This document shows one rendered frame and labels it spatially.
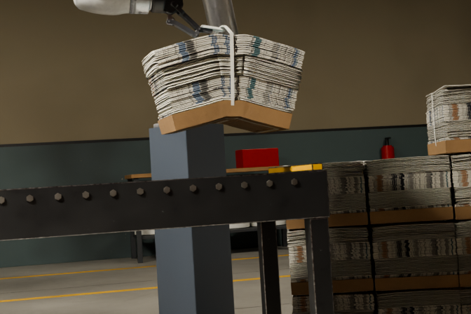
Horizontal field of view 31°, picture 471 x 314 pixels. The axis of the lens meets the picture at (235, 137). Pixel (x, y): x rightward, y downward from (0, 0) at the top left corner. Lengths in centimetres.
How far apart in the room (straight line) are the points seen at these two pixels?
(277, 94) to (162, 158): 93
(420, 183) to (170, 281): 96
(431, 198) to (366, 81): 725
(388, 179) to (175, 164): 76
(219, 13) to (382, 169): 78
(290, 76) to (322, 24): 782
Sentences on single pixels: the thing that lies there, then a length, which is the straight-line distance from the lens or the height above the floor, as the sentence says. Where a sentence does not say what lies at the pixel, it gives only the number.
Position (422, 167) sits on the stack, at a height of 79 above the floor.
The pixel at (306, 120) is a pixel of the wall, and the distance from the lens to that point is 992.
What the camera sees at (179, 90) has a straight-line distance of 226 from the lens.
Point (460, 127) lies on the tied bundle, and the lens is 304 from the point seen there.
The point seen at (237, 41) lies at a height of 116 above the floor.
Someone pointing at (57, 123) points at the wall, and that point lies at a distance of 944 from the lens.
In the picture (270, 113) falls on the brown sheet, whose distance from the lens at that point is 230.
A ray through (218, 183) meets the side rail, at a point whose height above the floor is 78.
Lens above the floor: 79
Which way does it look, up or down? 3 degrees up
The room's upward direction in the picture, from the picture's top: 3 degrees counter-clockwise
